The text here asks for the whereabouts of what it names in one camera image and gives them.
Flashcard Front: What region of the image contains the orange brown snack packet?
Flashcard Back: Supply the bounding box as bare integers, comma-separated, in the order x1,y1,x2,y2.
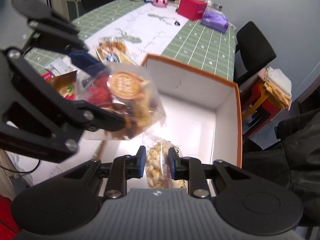
47,71,77,100

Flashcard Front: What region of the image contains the pink round container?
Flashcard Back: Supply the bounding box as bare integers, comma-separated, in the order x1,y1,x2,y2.
152,0,168,8

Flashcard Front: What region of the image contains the red spicy snack packet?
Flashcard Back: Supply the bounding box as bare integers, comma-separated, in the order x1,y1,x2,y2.
42,71,54,82

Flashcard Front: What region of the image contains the black chair right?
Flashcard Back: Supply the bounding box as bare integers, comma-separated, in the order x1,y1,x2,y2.
234,21,277,87

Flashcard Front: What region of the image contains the pink cube box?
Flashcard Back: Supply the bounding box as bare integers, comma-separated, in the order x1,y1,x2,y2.
177,0,207,21

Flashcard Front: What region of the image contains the white table runner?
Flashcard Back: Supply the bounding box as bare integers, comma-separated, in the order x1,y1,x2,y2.
7,0,188,186

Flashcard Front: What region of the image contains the black leather jacket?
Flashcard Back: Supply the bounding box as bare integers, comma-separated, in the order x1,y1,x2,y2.
242,109,319,227

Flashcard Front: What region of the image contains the orange cardboard box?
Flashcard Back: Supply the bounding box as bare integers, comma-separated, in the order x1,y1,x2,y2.
82,53,244,198

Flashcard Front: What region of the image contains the green checked tablecloth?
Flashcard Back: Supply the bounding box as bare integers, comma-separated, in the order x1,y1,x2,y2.
23,0,237,82

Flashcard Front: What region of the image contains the purple tissue pack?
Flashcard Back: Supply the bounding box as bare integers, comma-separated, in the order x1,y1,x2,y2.
200,9,229,34

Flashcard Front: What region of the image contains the puffed rice snack bag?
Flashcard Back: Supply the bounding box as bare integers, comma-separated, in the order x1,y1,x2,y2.
145,140,187,190

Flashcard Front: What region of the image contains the mixed fruit chips bag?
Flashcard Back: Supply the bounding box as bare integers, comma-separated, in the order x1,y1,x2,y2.
76,62,166,140

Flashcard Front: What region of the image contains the red stool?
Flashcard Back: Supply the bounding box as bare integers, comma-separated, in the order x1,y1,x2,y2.
240,77,284,138

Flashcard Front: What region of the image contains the folded cloths stack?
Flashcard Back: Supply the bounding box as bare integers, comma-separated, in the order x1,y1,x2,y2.
258,66,292,110

